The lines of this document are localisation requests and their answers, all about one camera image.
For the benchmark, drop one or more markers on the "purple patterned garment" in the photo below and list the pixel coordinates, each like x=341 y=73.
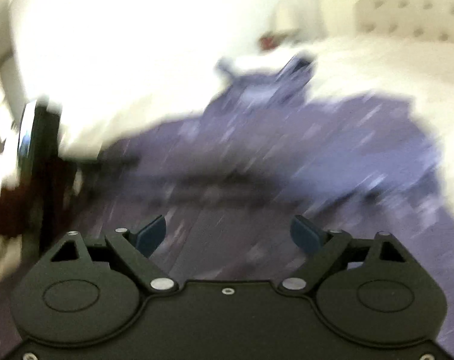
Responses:
x=228 y=183

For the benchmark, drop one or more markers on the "cream floral bedspread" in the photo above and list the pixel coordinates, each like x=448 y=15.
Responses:
x=116 y=68

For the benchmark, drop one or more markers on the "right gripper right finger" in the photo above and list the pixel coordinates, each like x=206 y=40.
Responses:
x=323 y=251

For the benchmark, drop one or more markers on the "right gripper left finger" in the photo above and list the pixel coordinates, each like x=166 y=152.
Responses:
x=132 y=252

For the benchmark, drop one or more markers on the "cream tufted headboard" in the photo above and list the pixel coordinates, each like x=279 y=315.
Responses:
x=421 y=20

